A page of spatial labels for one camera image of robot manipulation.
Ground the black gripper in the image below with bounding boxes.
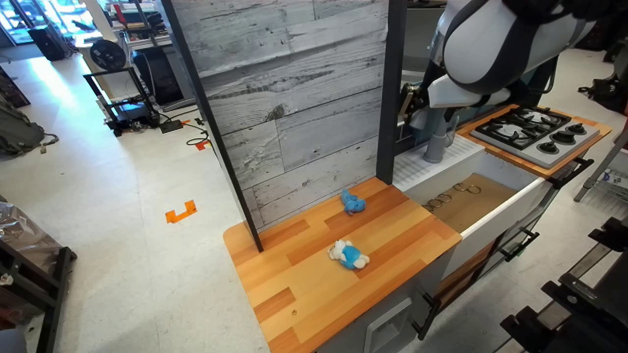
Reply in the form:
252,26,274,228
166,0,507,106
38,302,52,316
397,83,429,130

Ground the grey kitchen tap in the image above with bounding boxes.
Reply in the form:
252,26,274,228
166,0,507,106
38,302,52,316
423,108,454,163

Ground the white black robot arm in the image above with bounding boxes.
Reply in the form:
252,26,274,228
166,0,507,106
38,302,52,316
407,0,596,128

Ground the white sink basin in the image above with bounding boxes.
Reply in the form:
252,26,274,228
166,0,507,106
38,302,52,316
392,138,549,238

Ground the grey wood backsplash panel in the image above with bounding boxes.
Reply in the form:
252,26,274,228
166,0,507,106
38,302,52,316
162,0,388,244

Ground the blue toy on counter rear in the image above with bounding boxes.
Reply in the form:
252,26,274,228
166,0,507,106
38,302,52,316
341,191,364,214

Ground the grey gas stove top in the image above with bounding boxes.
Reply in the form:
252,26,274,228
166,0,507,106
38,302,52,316
470,108,598,169

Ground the blue white toy front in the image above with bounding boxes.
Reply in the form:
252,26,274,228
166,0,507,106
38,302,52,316
327,240,368,271

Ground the wooden butcher block countertop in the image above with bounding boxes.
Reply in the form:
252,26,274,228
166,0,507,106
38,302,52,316
223,179,460,353

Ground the black cart with wheel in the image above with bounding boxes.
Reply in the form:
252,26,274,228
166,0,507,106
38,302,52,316
83,40,158,138

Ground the dark bag on floor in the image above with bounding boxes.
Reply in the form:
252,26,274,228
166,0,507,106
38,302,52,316
0,100,58,157

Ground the black rack bottom left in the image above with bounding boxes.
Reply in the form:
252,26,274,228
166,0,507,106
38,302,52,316
0,200,76,353

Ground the black vertical post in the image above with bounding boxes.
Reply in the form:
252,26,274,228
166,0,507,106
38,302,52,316
376,0,405,185

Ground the black cabinet handle upper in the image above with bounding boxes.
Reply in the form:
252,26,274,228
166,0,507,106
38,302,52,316
547,157,592,191

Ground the black cabinet handle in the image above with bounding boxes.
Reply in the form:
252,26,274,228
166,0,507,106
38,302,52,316
409,293,439,340
547,157,592,191
499,228,537,261

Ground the black cabinet handle middle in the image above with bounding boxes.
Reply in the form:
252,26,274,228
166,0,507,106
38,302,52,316
499,228,537,261

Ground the black cabinet handle lower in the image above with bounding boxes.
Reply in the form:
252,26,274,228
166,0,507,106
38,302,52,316
409,293,439,340

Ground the black frame bottom right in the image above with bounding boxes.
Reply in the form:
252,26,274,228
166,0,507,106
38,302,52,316
494,218,628,353

